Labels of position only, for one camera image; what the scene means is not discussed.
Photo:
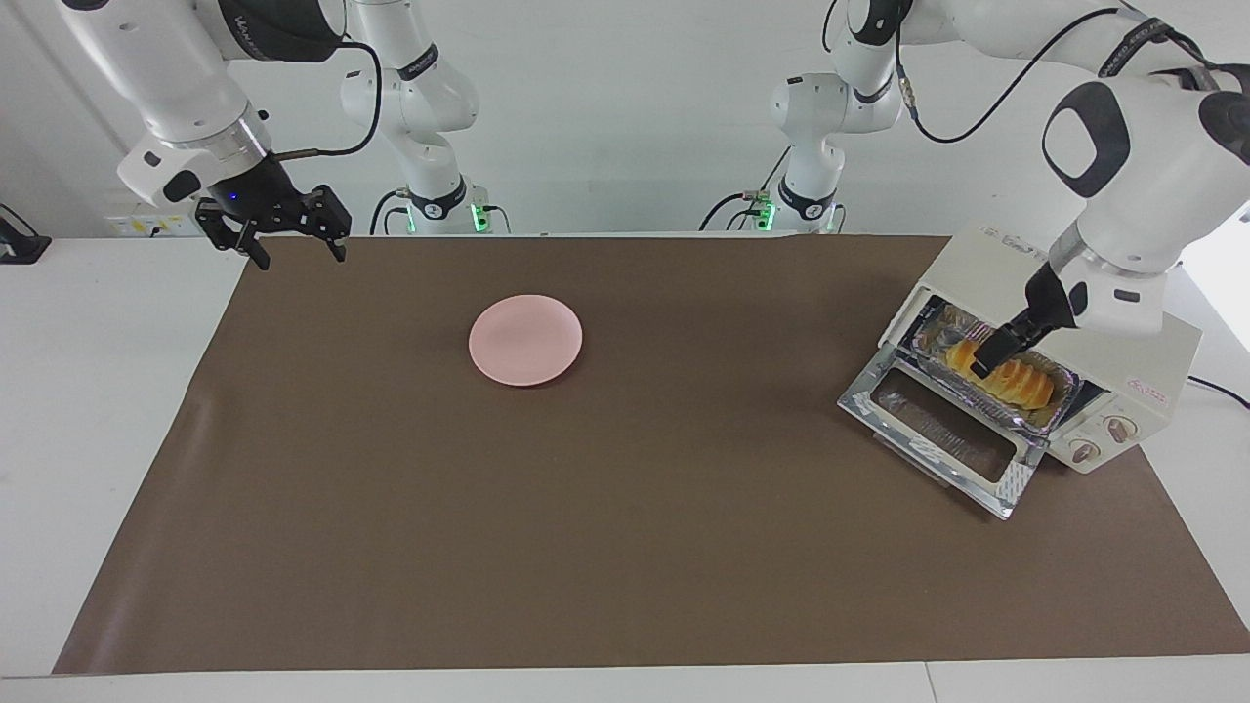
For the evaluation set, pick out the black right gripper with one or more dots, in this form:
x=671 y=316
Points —
x=249 y=195

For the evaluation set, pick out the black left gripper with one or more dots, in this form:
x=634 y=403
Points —
x=1047 y=308

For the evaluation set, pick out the golden ridged bread loaf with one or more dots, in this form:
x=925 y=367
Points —
x=1025 y=386

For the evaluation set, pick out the aluminium foil tray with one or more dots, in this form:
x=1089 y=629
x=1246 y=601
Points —
x=936 y=342

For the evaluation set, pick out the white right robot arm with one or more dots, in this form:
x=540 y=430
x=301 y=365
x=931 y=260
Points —
x=166 y=78

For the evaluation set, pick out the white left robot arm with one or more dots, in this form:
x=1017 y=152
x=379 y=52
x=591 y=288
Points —
x=1152 y=195

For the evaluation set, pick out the glass oven door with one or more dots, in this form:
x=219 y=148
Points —
x=937 y=430

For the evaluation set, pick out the beige oven knob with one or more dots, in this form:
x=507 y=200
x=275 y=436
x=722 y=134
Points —
x=1119 y=428
x=1084 y=451

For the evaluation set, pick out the cream white toaster oven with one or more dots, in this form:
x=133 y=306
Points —
x=1167 y=366

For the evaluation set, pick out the pink round plate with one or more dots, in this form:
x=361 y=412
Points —
x=525 y=340

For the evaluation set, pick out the black clamp base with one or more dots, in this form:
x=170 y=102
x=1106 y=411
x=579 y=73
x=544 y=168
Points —
x=20 y=244

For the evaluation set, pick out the brown table mat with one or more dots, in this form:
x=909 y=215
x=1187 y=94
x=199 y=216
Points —
x=684 y=537

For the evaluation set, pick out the white wall socket strip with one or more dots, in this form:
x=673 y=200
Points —
x=156 y=227

